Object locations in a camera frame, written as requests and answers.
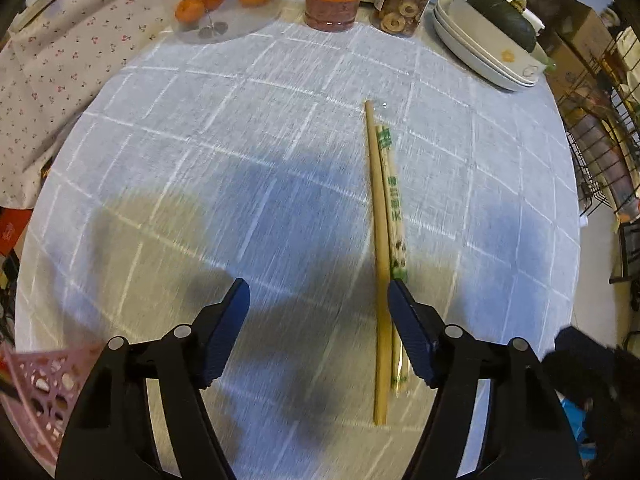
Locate paper-wrapped disposable chopsticks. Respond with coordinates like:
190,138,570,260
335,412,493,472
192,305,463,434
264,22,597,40
376,125,412,397

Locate pink perforated plastic basket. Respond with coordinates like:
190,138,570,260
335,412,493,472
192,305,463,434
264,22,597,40
0,345,108,466

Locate clear glass plate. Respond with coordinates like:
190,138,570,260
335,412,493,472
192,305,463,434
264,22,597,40
162,0,286,45

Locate white shallow plate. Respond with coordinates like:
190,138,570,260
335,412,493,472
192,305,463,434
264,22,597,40
432,5,538,92

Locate floral printed cloth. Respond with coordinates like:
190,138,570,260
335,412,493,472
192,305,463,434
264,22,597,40
0,0,201,211

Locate cardboard box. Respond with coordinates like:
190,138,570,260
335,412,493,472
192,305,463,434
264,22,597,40
545,7,621,106

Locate long bamboo chopstick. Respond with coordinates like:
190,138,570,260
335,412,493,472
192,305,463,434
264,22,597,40
364,100,391,427

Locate white deep dish flower print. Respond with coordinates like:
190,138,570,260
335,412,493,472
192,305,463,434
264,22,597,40
450,0,543,80

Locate black wire rack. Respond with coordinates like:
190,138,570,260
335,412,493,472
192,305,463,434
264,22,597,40
557,25,640,221

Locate black metal frame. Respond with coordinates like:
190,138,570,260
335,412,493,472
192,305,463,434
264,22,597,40
610,220,640,311

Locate blue plastic stool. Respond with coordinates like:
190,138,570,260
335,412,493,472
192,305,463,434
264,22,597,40
559,397,598,461

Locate stack of white dishes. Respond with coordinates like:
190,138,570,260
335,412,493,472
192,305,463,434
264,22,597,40
434,0,541,86

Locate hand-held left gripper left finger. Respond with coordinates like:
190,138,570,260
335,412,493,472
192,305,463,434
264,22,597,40
55,277,251,480

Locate red box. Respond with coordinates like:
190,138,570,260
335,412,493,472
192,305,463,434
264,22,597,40
0,207,33,256

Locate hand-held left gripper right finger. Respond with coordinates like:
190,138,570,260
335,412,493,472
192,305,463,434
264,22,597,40
387,279,586,480

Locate dark green squash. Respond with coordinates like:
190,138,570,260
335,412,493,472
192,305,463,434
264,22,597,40
467,0,538,54

